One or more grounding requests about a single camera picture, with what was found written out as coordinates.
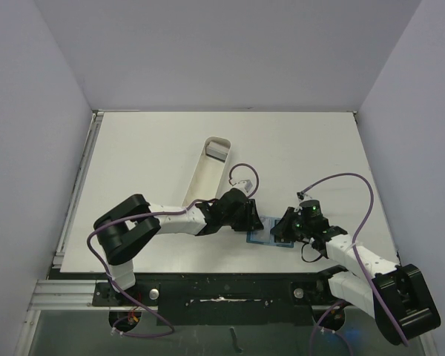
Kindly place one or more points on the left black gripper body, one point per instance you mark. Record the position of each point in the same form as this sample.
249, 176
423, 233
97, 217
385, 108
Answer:
241, 220

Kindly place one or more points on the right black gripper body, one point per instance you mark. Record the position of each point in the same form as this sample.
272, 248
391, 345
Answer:
288, 222

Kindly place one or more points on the blue card holder wallet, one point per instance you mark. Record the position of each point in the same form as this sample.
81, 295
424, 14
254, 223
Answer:
265, 237

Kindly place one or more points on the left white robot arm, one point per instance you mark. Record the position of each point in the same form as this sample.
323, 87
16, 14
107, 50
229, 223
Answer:
126, 229

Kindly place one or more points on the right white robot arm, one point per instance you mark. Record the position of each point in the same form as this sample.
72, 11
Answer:
395, 296

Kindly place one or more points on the white oblong plastic tray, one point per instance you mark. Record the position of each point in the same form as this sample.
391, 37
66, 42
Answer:
208, 174

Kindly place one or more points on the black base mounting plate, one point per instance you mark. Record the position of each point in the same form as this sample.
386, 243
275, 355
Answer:
235, 299

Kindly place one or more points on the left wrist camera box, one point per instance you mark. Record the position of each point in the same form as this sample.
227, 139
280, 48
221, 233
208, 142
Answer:
243, 185

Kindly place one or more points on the aluminium frame rail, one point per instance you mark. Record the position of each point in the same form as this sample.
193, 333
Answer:
58, 291

